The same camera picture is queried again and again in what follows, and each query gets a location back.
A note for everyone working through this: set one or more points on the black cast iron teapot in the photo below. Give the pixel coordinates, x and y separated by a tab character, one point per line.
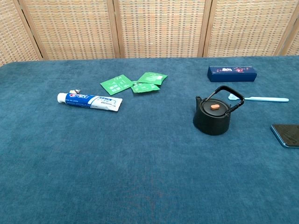
211	123

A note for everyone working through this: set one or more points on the small silver foil scrap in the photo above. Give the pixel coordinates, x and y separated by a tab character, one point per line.
75	90

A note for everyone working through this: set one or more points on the blue fabric table cover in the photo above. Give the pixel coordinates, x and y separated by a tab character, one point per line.
130	163

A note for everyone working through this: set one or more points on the black teapot lid orange knob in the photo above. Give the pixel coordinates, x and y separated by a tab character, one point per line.
214	107

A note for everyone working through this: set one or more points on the light blue toothbrush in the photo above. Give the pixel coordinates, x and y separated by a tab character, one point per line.
266	99

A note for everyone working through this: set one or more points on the blue smartphone dark screen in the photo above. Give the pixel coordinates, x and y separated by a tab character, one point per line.
286	135

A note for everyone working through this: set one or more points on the large green tea sachet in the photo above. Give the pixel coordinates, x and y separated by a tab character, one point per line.
116	85

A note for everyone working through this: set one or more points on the green tea sachet white patch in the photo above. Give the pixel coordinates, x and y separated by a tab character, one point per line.
153	78

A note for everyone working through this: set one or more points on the dark blue rectangular box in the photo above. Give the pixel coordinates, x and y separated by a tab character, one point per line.
231	74

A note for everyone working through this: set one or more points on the small green tea sachet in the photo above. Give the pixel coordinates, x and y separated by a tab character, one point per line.
144	87

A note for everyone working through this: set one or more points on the woven bamboo folding screen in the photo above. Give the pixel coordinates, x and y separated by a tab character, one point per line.
149	28

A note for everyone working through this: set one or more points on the white blue toothpaste tube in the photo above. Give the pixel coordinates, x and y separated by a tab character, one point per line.
93	100

